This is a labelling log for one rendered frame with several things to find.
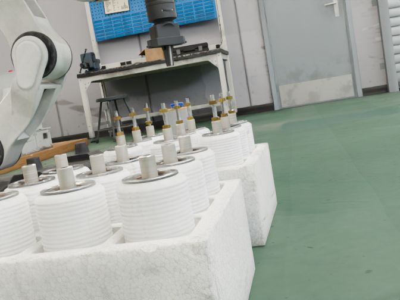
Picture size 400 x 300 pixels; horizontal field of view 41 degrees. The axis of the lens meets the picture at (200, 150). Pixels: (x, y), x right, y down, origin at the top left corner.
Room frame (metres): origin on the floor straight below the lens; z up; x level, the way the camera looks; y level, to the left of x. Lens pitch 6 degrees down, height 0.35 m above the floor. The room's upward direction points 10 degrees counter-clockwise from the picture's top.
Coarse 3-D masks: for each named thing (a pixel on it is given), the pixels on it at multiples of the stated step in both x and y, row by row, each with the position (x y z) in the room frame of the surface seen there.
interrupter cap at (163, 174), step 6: (168, 168) 0.73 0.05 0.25; (138, 174) 0.73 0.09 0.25; (162, 174) 0.71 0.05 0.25; (168, 174) 0.68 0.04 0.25; (174, 174) 0.69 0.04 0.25; (126, 180) 0.68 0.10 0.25; (132, 180) 0.68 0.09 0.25; (138, 180) 0.67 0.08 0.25; (144, 180) 0.67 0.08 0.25; (150, 180) 0.67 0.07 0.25; (156, 180) 0.67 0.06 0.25
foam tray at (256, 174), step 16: (256, 144) 1.51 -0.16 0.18; (256, 160) 1.21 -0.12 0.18; (224, 176) 1.15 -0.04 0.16; (240, 176) 1.14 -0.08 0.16; (256, 176) 1.16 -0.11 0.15; (272, 176) 1.49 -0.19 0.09; (256, 192) 1.13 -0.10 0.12; (272, 192) 1.42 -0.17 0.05; (256, 208) 1.13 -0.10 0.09; (272, 208) 1.37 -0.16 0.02; (256, 224) 1.13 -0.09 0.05; (256, 240) 1.13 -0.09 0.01
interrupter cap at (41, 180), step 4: (44, 176) 0.90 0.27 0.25; (48, 176) 0.89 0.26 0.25; (52, 176) 0.88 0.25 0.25; (40, 180) 0.88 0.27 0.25; (44, 180) 0.84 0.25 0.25; (48, 180) 0.85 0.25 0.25; (12, 184) 0.87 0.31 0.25; (16, 184) 0.86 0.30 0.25; (20, 184) 0.87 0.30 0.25; (24, 184) 0.84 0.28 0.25; (28, 184) 0.83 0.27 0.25; (32, 184) 0.83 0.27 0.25; (36, 184) 0.83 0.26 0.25; (8, 188) 0.85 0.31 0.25; (12, 188) 0.84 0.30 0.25
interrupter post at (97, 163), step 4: (92, 156) 0.83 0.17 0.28; (96, 156) 0.83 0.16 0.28; (100, 156) 0.84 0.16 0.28; (92, 160) 0.83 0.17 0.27; (96, 160) 0.83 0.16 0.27; (100, 160) 0.84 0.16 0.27; (92, 164) 0.84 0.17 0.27; (96, 164) 0.83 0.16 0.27; (100, 164) 0.83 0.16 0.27; (104, 164) 0.84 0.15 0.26; (92, 168) 0.84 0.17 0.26; (96, 168) 0.83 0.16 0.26; (100, 168) 0.83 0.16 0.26; (104, 168) 0.84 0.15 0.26; (92, 172) 0.84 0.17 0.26; (96, 172) 0.83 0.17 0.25; (100, 172) 0.83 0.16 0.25
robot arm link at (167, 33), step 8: (152, 8) 1.63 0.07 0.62; (160, 8) 1.62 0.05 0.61; (168, 8) 1.63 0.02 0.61; (152, 16) 1.63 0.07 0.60; (160, 16) 1.62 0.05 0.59; (168, 16) 1.63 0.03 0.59; (176, 16) 1.66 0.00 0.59; (160, 24) 1.63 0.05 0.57; (168, 24) 1.64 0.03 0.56; (176, 24) 1.66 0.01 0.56; (152, 32) 1.64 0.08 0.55; (160, 32) 1.63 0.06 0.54; (168, 32) 1.64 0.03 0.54; (176, 32) 1.66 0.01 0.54; (152, 40) 1.62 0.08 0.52; (160, 40) 1.62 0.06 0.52; (168, 40) 1.64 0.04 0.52; (176, 40) 1.65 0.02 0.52; (184, 40) 1.67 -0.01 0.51
